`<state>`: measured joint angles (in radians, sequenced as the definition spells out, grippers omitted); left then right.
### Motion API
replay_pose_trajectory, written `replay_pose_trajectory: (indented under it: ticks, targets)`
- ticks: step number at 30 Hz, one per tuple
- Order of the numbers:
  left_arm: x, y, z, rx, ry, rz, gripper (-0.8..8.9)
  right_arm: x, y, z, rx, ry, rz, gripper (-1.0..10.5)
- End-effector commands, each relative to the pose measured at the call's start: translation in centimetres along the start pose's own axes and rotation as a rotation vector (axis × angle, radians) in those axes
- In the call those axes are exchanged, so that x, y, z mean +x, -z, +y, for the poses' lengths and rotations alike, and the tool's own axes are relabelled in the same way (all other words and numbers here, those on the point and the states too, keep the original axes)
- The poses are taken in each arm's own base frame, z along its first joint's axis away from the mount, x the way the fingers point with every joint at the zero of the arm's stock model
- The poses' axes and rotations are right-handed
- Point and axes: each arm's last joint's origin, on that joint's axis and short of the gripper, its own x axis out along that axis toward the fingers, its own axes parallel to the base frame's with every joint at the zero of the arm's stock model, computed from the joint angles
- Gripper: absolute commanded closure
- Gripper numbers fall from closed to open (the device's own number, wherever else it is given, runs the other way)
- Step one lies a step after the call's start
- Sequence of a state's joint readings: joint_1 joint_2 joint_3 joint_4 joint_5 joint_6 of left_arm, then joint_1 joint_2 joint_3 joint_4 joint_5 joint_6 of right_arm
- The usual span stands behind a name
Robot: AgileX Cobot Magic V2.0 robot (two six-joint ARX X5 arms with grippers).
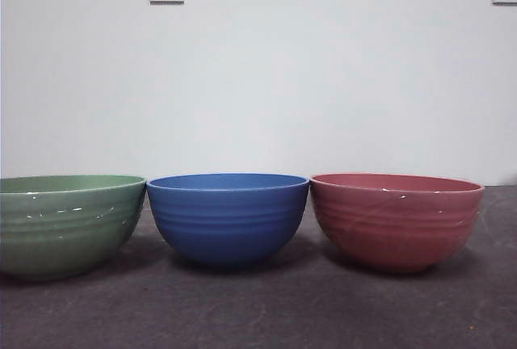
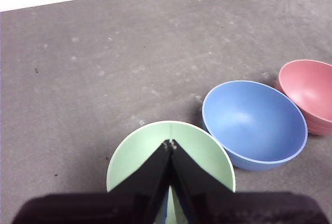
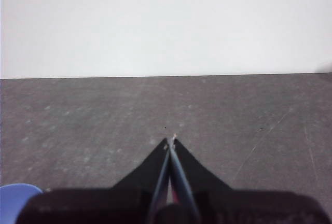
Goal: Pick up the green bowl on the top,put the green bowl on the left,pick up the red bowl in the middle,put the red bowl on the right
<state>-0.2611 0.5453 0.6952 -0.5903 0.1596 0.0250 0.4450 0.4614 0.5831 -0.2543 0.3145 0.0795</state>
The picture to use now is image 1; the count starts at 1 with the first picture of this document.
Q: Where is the green ribbed bowl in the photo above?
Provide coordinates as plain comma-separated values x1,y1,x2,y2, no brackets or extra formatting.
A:
0,174,147,283

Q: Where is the red ribbed bowl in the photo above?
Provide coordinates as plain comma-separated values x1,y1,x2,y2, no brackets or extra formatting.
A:
309,172,485,275

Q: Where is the blue ribbed bowl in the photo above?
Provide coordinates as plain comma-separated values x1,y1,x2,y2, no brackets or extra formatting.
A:
145,172,311,267

